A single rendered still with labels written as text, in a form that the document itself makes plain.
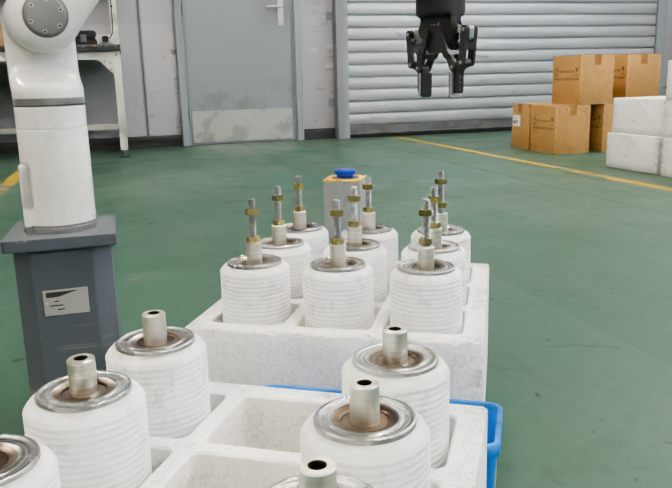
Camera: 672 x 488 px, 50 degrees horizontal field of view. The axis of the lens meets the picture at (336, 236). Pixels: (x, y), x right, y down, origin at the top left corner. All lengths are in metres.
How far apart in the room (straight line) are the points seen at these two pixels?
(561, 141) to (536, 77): 2.25
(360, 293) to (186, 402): 0.33
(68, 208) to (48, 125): 0.11
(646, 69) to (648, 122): 1.19
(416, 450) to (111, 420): 0.24
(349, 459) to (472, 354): 0.42
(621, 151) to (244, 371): 3.28
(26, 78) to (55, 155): 0.11
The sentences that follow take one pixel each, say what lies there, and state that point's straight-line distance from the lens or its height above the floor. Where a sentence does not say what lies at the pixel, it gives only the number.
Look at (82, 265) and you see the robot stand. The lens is 1.05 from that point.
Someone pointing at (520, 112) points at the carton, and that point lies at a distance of 5.12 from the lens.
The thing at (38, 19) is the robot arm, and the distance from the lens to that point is 1.03.
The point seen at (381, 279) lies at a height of 0.21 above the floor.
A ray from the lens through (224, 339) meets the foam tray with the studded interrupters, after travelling 0.97.
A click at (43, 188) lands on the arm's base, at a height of 0.36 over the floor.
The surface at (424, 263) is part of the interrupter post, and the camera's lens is 0.95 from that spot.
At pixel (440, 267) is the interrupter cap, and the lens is 0.96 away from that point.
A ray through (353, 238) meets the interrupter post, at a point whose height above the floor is 0.26.
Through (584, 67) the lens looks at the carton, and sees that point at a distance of 4.79.
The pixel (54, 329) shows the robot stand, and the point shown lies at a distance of 1.07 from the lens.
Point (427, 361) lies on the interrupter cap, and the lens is 0.65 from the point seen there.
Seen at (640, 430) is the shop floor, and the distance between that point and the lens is 1.15.
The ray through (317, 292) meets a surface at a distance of 0.95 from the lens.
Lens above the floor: 0.50
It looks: 12 degrees down
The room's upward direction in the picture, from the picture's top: 2 degrees counter-clockwise
